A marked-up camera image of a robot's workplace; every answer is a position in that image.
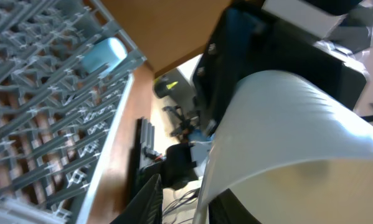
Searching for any grey plastic dishwasher rack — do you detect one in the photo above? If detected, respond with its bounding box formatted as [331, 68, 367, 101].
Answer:
[0, 0, 145, 223]

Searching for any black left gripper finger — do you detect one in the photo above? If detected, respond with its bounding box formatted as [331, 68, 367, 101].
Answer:
[110, 174, 163, 224]

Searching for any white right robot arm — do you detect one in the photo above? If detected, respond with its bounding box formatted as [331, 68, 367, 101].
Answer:
[192, 1, 373, 136]

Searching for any small white cup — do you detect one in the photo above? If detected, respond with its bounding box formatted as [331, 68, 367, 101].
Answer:
[194, 70, 373, 223]

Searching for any light blue plastic cup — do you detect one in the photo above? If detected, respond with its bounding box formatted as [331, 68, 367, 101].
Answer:
[81, 37, 128, 76]

